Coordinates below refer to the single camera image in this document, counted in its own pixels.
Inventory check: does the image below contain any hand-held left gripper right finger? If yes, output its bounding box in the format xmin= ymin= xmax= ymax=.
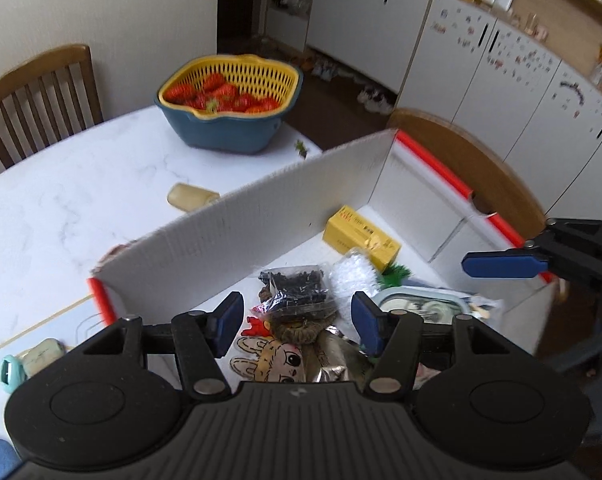
xmin=350 ymin=290 xmax=488 ymax=401

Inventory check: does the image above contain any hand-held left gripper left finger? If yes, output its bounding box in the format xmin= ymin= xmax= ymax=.
xmin=102 ymin=291 xmax=245 ymax=401

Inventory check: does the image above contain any red small toy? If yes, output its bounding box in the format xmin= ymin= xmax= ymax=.
xmin=240 ymin=315 xmax=273 ymax=339

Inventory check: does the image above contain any gold foil packet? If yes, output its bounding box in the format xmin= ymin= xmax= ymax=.
xmin=306 ymin=324 xmax=378 ymax=392

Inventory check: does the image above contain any green tassel charm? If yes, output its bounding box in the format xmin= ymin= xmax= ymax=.
xmin=380 ymin=262 xmax=413 ymax=289

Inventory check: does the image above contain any green printed pouch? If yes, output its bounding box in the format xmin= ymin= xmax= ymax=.
xmin=370 ymin=284 xmax=505 ymax=322

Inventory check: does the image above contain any cartoon face plush charm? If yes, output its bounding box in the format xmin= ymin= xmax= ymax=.
xmin=229 ymin=334 xmax=307 ymax=386

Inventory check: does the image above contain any brown scrunchie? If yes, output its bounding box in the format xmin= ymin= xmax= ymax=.
xmin=270 ymin=316 xmax=328 ymax=346

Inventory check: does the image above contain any bag of black beads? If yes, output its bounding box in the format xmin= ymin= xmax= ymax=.
xmin=258 ymin=263 xmax=340 ymax=321

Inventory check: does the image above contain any white cardboard box red edge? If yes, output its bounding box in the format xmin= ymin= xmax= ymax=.
xmin=86 ymin=128 xmax=563 ymax=392

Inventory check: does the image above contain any yellow carton box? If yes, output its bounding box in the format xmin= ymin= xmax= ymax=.
xmin=322 ymin=204 xmax=402 ymax=271

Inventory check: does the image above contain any clear bubble wrap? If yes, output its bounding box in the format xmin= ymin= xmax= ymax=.
xmin=328 ymin=251 xmax=383 ymax=299

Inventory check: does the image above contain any wooden chair curved back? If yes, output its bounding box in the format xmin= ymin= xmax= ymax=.
xmin=386 ymin=108 xmax=548 ymax=247

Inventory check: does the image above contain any beige cylindrical object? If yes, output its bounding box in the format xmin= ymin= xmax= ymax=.
xmin=167 ymin=182 xmax=221 ymax=213

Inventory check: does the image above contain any white cabinet with stickers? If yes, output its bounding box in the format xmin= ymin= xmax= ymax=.
xmin=400 ymin=0 xmax=602 ymax=222

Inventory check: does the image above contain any white placemat gold line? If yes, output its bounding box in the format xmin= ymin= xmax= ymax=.
xmin=0 ymin=294 xmax=104 ymax=441

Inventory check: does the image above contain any blue plastic bowl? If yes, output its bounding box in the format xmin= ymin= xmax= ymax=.
xmin=154 ymin=77 xmax=302 ymax=155

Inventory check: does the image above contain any pale green small case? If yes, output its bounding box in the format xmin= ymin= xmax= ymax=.
xmin=22 ymin=338 xmax=65 ymax=379

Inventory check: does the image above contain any dark and white shoes pair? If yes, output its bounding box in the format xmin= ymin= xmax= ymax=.
xmin=357 ymin=86 xmax=395 ymax=114

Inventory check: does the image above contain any teal small clip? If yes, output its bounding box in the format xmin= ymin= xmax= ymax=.
xmin=0 ymin=354 xmax=24 ymax=396

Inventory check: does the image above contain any pile of strawberries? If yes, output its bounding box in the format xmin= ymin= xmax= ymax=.
xmin=163 ymin=72 xmax=280 ymax=114

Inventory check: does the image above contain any yellow plastic colander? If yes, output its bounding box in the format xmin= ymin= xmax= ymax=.
xmin=159 ymin=54 xmax=302 ymax=120

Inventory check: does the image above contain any white sneakers pair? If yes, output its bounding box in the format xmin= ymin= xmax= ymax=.
xmin=310 ymin=57 xmax=343 ymax=81

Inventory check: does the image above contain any white low cabinet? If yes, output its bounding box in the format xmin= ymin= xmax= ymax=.
xmin=305 ymin=0 xmax=435 ymax=97

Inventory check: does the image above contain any wooden slatted chair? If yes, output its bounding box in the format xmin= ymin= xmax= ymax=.
xmin=0 ymin=43 xmax=104 ymax=170

